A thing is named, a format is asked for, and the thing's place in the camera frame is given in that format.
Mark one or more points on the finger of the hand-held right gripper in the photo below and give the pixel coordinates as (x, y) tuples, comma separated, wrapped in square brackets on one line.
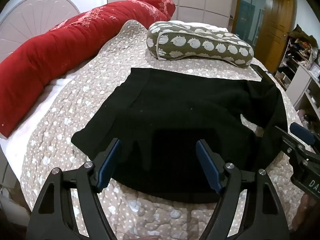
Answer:
[(302, 132), (287, 140)]

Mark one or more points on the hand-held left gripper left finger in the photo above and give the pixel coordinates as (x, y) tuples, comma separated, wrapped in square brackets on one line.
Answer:
[(109, 160)]

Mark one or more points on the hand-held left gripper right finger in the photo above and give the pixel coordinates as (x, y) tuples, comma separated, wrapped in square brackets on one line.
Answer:
[(206, 163)]

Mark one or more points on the cluttered white shelf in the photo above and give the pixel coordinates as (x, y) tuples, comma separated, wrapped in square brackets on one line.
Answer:
[(300, 62)]

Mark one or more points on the beige quilted bedspread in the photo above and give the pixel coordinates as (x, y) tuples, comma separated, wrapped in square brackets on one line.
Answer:
[(105, 85)]

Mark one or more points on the white bed sheet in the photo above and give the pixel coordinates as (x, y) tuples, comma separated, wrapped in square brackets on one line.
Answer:
[(25, 120)]

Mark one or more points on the wooden door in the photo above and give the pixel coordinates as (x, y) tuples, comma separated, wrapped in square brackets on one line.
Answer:
[(275, 22)]

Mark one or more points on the red floral quilt roll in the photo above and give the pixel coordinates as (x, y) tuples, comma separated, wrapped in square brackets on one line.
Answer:
[(50, 55)]

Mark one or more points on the olive pillow with white print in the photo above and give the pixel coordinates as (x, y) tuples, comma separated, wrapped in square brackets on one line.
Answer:
[(195, 42)]

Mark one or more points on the glass partition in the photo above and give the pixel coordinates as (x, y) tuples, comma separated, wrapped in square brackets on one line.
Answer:
[(250, 12)]

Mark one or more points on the white fan-pattern headboard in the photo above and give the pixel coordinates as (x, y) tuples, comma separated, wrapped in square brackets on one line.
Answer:
[(32, 17)]

